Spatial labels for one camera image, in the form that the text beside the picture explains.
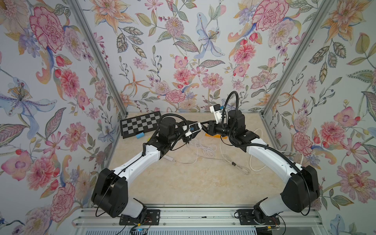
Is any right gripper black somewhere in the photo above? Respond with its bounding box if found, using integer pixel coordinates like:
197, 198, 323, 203
199, 120, 238, 140

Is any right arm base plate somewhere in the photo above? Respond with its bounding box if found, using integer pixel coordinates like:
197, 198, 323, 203
234, 209, 281, 226

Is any white pink electric toothbrush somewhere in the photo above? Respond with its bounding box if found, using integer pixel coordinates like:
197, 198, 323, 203
163, 155, 176, 162

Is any orange power strip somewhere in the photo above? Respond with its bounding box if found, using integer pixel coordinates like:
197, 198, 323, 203
205, 133, 228, 139

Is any aluminium mounting rail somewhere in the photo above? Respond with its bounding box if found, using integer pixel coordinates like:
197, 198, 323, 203
72, 205, 323, 229

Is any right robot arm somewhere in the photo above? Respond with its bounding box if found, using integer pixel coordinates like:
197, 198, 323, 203
203, 91, 320, 224

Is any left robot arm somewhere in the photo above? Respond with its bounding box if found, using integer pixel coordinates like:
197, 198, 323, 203
91, 114, 202, 219

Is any blue cylinder block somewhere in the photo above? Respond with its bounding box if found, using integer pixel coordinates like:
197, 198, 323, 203
136, 132, 145, 139

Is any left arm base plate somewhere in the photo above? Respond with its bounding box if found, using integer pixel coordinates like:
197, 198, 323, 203
119, 209, 161, 226

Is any black white checkerboard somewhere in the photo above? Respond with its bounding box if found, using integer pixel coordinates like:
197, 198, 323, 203
120, 111, 162, 139

